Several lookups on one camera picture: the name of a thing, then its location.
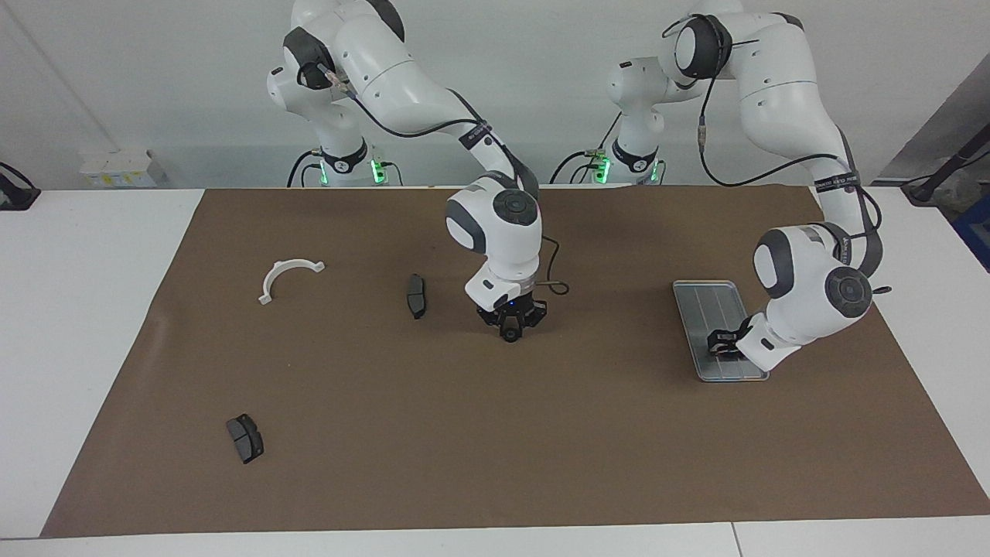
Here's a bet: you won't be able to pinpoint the silver metal tray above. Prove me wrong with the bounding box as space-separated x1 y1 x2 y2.
672 280 771 383

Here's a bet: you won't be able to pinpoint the brown table mat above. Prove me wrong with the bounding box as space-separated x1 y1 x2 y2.
40 186 990 538

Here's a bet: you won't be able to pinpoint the blue crate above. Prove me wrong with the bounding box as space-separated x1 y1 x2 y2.
953 193 990 273

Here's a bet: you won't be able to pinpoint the black stand pole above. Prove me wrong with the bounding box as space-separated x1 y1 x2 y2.
901 124 990 206

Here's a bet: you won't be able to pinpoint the stacked dark brake pads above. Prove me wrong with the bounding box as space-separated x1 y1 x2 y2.
226 414 265 465

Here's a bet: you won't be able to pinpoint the white box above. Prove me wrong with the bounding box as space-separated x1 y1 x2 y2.
80 149 168 189

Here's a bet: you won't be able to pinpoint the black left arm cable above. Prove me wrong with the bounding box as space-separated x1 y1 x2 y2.
664 14 892 296

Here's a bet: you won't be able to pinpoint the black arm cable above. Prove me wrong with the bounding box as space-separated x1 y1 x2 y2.
298 62 571 296
664 14 892 296

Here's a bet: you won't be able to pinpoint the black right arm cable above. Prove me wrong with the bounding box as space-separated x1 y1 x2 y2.
298 62 571 296

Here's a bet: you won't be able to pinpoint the white curved plastic bracket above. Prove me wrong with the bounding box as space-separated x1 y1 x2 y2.
258 259 326 306

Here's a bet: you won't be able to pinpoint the black clamp mount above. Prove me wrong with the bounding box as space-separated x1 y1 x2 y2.
0 161 42 211

